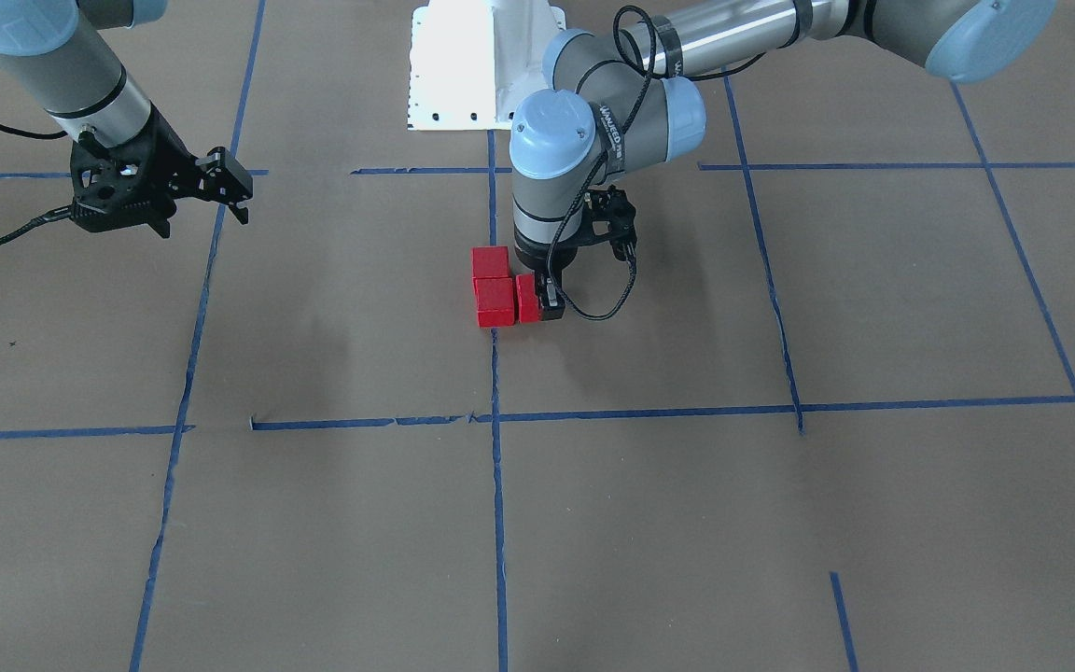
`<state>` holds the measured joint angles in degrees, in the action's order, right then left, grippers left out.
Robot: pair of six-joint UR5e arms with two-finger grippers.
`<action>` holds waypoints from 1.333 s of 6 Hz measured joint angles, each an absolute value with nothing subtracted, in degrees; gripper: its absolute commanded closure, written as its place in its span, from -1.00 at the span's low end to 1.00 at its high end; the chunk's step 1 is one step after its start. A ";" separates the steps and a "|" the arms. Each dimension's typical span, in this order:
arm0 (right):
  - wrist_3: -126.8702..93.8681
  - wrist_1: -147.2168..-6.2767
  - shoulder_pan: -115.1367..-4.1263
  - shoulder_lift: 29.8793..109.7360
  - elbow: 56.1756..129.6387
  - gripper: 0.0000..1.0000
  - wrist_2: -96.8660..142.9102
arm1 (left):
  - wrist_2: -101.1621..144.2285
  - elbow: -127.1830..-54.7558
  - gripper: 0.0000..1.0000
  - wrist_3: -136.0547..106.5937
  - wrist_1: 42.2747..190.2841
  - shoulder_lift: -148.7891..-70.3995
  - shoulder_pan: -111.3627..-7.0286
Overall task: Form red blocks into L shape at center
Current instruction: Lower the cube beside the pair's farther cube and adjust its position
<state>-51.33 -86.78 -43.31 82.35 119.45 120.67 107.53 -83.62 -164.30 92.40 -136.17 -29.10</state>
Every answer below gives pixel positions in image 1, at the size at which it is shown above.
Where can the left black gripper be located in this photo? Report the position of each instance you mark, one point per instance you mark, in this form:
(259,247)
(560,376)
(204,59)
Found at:
(547,262)

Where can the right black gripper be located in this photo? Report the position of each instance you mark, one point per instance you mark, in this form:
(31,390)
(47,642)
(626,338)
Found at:
(167,151)

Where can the red block from side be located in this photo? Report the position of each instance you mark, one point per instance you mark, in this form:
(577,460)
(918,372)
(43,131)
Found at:
(490,262)

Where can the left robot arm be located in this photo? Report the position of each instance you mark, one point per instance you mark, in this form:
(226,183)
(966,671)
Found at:
(620,103)

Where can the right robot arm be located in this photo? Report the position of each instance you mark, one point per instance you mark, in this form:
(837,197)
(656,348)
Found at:
(56,50)

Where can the white camera mast base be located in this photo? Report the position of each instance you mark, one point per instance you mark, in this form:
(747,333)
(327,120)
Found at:
(473,62)

